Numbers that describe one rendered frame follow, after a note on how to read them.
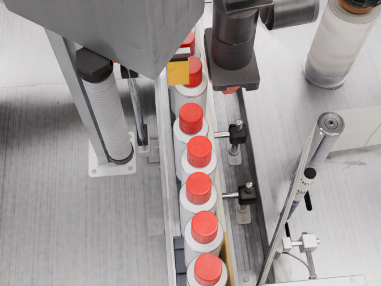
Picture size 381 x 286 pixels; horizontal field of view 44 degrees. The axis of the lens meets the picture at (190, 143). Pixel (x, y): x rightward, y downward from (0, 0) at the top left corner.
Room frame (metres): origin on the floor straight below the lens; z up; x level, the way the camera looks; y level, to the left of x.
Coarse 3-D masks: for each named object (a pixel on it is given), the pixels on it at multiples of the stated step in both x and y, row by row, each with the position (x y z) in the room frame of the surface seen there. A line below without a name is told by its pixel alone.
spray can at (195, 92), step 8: (192, 56) 0.41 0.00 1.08; (192, 64) 0.40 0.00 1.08; (200, 64) 0.40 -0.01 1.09; (192, 72) 0.39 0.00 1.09; (200, 72) 0.39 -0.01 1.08; (192, 80) 0.38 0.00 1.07; (200, 80) 0.39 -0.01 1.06; (176, 88) 0.39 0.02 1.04; (184, 88) 0.38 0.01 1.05; (192, 88) 0.38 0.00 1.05; (200, 88) 0.39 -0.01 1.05; (176, 96) 0.39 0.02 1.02; (184, 96) 0.38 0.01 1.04; (192, 96) 0.37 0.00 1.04; (200, 96) 0.38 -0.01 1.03; (176, 104) 0.39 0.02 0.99; (200, 104) 0.38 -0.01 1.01; (176, 112) 0.39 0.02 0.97
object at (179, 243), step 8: (168, 96) 0.47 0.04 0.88; (176, 176) 0.31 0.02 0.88; (176, 184) 0.30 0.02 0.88; (176, 240) 0.20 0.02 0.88; (176, 248) 0.19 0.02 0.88; (176, 256) 0.17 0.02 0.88; (184, 256) 0.17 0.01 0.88; (176, 264) 0.16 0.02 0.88; (184, 264) 0.16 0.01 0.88; (176, 272) 0.15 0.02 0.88; (184, 272) 0.15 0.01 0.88; (184, 280) 0.14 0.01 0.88
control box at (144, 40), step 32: (32, 0) 0.29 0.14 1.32; (64, 0) 0.27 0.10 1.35; (96, 0) 0.26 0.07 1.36; (128, 0) 0.24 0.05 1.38; (160, 0) 0.25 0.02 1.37; (192, 0) 0.29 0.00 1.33; (64, 32) 0.28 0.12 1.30; (96, 32) 0.26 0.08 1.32; (128, 32) 0.24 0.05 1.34; (160, 32) 0.25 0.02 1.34; (128, 64) 0.25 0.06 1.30; (160, 64) 0.24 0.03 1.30
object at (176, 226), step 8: (160, 80) 0.46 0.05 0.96; (168, 104) 0.41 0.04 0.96; (168, 112) 0.39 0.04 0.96; (168, 120) 0.38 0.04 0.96; (168, 128) 0.36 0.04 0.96; (168, 136) 0.35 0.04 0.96; (168, 144) 0.33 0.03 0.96; (168, 152) 0.32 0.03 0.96; (168, 160) 0.30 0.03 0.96; (168, 168) 0.29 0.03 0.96; (168, 176) 0.28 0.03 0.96; (168, 184) 0.26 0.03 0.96; (176, 192) 0.25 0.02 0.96; (176, 200) 0.24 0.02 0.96; (176, 208) 0.23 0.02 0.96; (176, 216) 0.21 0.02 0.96; (176, 224) 0.20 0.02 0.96; (176, 232) 0.19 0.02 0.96
